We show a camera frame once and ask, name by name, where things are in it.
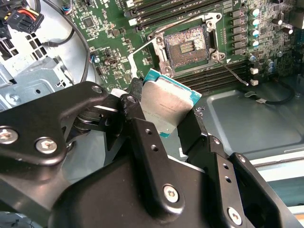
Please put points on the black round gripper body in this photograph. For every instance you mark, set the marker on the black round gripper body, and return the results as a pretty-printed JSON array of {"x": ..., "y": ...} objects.
[{"x": 114, "y": 194}]

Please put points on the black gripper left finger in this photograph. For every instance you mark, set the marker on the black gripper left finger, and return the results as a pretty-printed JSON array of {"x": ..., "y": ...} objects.
[{"x": 35, "y": 123}]

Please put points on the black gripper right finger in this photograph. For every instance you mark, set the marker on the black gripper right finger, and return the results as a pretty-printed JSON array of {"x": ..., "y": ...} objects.
[{"x": 228, "y": 190}]

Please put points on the silver CPU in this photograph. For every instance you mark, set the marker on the silver CPU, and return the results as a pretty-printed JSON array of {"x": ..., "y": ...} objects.
[{"x": 166, "y": 102}]

